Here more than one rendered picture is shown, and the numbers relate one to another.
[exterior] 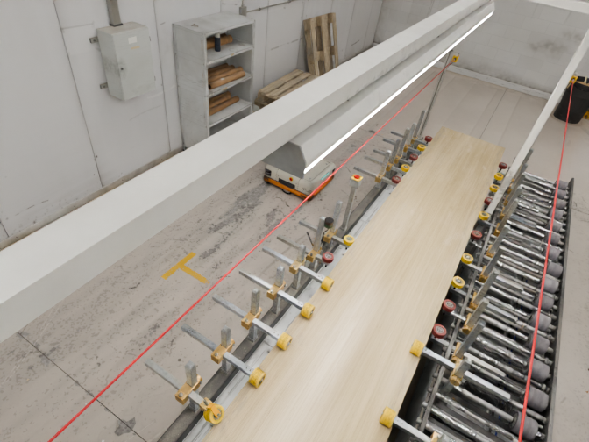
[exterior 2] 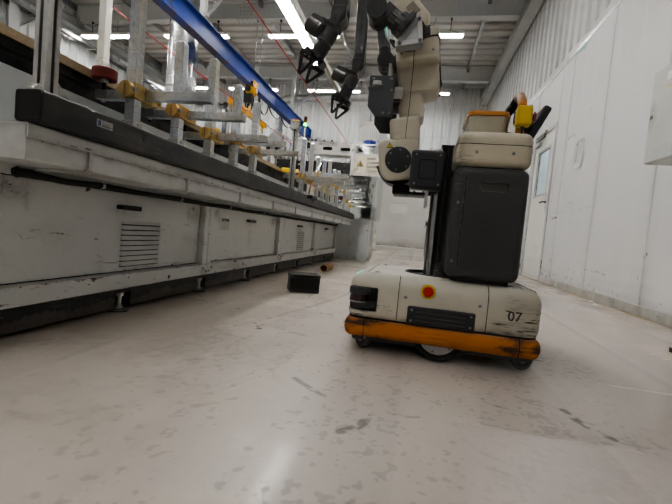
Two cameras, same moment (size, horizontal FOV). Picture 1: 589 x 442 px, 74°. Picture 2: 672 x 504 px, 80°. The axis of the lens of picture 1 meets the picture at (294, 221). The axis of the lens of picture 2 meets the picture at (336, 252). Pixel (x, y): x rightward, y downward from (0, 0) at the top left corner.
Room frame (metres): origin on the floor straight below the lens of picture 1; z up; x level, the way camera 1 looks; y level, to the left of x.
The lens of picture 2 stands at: (5.49, -0.85, 0.42)
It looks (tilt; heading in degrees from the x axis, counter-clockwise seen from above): 3 degrees down; 165
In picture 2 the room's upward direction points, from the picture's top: 5 degrees clockwise
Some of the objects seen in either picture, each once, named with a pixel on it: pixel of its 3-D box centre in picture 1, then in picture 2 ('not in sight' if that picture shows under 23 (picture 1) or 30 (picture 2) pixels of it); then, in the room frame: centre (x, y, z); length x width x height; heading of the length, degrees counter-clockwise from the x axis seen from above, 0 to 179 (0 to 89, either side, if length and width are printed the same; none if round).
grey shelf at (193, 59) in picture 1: (217, 89); not in sight; (4.62, 1.19, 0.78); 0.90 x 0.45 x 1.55; 154
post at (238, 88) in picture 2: (392, 160); (235, 131); (3.32, -0.85, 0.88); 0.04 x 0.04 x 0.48; 64
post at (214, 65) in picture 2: (400, 149); (211, 112); (3.55, -0.96, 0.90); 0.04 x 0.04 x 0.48; 64
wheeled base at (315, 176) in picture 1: (300, 172); (435, 302); (3.99, 0.02, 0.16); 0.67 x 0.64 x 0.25; 64
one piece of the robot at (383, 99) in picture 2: not in sight; (386, 100); (3.87, -0.24, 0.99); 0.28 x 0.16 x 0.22; 154
